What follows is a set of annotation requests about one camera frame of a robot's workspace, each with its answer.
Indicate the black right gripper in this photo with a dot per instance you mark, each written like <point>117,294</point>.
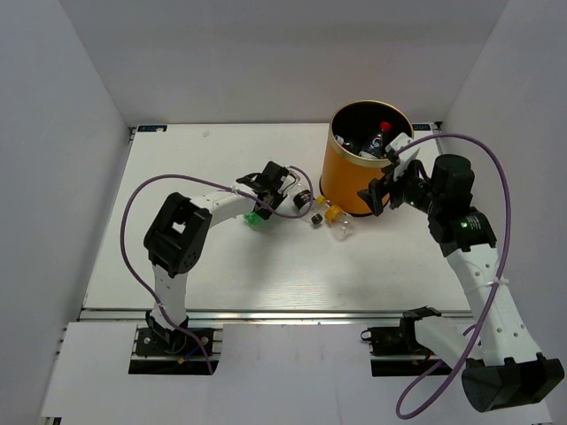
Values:
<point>377,189</point>

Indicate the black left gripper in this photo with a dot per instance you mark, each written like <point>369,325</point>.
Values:
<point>279,197</point>

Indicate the yellow cap clear bottle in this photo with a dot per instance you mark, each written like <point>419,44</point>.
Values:
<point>335,218</point>

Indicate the red label cola bottle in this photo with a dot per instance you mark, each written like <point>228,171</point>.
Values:
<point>348,144</point>

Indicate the large red label water bottle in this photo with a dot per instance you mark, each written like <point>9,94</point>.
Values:
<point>374,147</point>

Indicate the green plastic bottle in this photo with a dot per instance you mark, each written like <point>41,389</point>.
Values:
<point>252,219</point>

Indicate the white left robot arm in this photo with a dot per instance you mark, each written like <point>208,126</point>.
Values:
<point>176,238</point>

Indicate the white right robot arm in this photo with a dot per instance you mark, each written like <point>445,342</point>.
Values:
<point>500,365</point>

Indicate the orange bin with gold rim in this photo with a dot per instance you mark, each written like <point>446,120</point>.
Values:
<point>345,173</point>

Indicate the black label clear bottle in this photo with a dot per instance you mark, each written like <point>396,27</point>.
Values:
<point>301,197</point>

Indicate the small black bottle cap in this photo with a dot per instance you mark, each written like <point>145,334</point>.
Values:
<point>316,219</point>

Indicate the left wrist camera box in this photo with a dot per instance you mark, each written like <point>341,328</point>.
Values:
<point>290,181</point>

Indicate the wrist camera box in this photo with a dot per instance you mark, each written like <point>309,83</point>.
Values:
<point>400,152</point>
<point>290,181</point>

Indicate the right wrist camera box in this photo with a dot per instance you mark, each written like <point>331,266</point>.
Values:
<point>400,152</point>

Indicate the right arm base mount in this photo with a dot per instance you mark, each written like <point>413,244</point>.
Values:
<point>394,351</point>

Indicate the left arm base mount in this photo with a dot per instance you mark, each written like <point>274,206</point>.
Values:
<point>151,356</point>

